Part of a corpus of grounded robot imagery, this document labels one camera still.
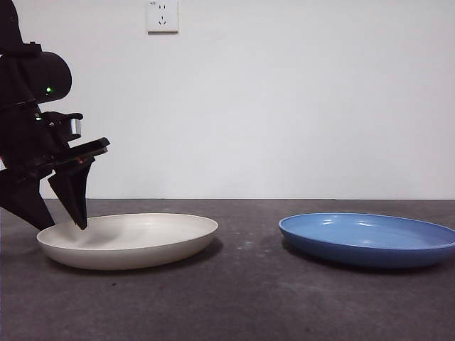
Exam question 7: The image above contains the white plate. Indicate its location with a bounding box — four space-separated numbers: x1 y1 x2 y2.
36 212 219 271

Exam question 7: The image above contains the blue plate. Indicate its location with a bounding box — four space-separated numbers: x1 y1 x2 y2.
278 212 455 269

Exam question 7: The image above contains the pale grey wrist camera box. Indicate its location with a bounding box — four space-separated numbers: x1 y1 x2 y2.
35 112 85 140

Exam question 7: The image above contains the white wall socket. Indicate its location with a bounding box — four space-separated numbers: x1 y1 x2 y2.
147 0 179 36

